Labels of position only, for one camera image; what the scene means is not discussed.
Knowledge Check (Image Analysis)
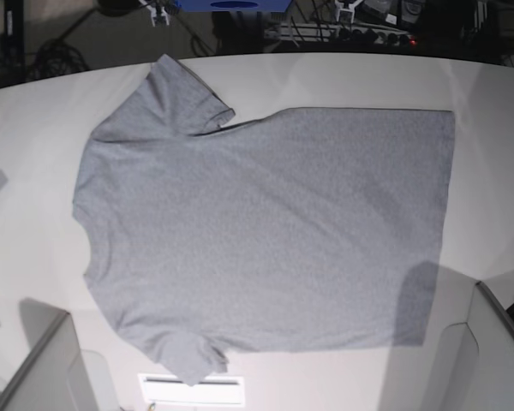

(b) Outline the grey T-shirt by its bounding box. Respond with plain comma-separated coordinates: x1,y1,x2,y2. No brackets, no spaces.
73,56,455,385

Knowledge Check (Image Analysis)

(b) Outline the white power strip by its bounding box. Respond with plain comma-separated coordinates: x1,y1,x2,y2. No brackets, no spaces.
264,22,417,46

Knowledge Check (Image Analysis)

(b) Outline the blue box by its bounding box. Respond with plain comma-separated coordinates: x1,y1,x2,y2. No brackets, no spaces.
176,0,291,13

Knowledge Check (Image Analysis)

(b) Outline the grey left partition panel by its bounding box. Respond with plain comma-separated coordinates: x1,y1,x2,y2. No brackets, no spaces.
0,310,99,410

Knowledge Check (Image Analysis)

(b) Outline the grey partition panel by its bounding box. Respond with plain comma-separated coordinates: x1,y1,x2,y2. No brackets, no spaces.
421,282,514,410
0,310,99,410

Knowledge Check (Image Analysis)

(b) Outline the grey right partition panel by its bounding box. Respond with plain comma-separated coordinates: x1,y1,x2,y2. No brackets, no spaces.
421,282,514,410

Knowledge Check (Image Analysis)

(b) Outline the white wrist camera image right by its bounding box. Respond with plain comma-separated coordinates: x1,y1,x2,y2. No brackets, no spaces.
333,0,363,24

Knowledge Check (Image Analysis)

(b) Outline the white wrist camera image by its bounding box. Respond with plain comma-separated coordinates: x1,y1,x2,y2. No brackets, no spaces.
139,0,178,27
333,0,363,24

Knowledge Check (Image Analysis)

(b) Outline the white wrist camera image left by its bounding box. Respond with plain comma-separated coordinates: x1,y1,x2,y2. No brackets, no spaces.
139,0,178,27

